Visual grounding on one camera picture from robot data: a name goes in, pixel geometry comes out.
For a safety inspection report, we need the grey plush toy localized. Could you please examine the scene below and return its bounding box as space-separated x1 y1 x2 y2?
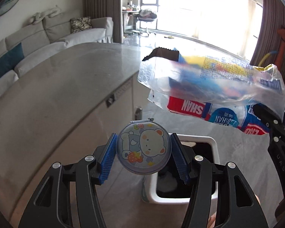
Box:
28 5 61 25

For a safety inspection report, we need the grey sectional sofa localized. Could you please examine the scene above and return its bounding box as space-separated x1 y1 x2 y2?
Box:
0 10 114 97

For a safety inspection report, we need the white trash bin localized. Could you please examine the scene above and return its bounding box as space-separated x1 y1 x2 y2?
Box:
142 133 219 205

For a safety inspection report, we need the round cartoon bear tin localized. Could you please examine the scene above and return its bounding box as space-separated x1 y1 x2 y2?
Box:
116 118 172 175

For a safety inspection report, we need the right floral cushion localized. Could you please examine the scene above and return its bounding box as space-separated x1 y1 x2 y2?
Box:
70 17 93 34

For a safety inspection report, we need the office chair with clothes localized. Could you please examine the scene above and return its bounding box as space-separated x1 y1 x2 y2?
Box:
135 9 158 36

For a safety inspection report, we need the colourful hoop toy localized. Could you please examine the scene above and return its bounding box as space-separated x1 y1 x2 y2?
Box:
257 50 280 67

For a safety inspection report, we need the black cabinet handle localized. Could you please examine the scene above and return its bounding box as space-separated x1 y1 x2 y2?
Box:
134 107 143 120

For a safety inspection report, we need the clear plastic bag of wrappers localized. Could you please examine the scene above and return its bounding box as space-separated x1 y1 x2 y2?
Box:
137 48 285 135

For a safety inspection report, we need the teal cushion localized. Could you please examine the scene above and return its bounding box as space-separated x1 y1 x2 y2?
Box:
0 43 25 78

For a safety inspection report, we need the brown curtain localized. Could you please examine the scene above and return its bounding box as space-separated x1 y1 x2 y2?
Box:
83 0 123 43

